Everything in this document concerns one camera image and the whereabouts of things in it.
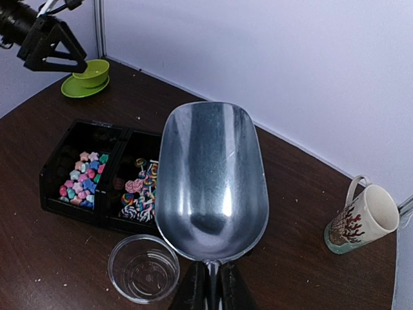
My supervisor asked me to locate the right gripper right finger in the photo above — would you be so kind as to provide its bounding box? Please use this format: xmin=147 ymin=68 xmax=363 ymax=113
xmin=219 ymin=262 xmax=258 ymax=310

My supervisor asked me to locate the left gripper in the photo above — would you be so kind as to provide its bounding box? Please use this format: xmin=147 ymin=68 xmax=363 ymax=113
xmin=15 ymin=14 xmax=88 ymax=73

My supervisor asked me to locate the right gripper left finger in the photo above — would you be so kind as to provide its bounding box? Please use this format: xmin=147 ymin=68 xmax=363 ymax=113
xmin=168 ymin=262 xmax=206 ymax=310

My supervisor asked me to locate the clear plastic jar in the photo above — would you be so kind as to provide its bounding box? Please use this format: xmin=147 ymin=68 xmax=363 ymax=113
xmin=107 ymin=234 xmax=180 ymax=304

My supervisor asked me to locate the metal scoop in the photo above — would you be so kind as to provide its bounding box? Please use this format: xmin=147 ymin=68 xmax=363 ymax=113
xmin=155 ymin=101 xmax=269 ymax=309

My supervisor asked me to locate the black three-compartment candy tray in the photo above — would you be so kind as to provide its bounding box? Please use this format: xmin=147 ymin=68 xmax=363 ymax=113
xmin=39 ymin=119 xmax=161 ymax=236

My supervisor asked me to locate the pile of star candies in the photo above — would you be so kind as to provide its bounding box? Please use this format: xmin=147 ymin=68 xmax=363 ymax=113
xmin=58 ymin=151 xmax=110 ymax=210

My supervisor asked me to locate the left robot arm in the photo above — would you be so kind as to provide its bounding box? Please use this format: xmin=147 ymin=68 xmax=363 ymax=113
xmin=1 ymin=1 xmax=87 ymax=73

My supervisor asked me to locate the green plate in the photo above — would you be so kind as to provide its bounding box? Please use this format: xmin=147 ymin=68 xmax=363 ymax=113
xmin=61 ymin=76 xmax=110 ymax=99

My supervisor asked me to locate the green bowl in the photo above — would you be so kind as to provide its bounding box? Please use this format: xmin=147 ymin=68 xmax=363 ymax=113
xmin=72 ymin=59 xmax=110 ymax=88

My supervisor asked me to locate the pile of swirl lollipops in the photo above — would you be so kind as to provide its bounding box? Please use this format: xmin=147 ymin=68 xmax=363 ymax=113
xmin=118 ymin=158 xmax=159 ymax=223

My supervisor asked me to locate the patterned ceramic mug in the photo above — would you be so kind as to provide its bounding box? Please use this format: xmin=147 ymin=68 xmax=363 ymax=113
xmin=324 ymin=175 xmax=399 ymax=254

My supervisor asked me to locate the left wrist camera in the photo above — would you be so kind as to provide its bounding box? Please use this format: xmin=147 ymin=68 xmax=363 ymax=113
xmin=64 ymin=0 xmax=83 ymax=10

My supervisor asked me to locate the left aluminium frame post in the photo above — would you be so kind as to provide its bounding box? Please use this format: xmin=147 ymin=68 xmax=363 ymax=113
xmin=93 ymin=0 xmax=107 ymax=57

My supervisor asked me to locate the aluminium frame post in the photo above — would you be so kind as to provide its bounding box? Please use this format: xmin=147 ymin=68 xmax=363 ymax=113
xmin=93 ymin=0 xmax=107 ymax=57
xmin=398 ymin=195 xmax=413 ymax=221

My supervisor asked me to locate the right aluminium frame post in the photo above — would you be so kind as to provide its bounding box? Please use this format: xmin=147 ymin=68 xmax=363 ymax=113
xmin=398 ymin=195 xmax=413 ymax=221

